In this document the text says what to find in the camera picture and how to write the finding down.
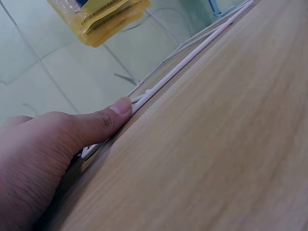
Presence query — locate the light blue plastic object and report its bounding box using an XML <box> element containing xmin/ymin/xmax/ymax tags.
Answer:
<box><xmin>207</xmin><ymin>0</ymin><xmax>251</xmax><ymax>17</ymax></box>

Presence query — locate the person's left hand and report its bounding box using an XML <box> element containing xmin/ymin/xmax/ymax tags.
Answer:
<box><xmin>0</xmin><ymin>97</ymin><xmax>133</xmax><ymax>231</ymax></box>

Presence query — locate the yellow packet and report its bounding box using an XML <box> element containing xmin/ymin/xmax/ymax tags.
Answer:
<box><xmin>47</xmin><ymin>0</ymin><xmax>152</xmax><ymax>48</ymax></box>

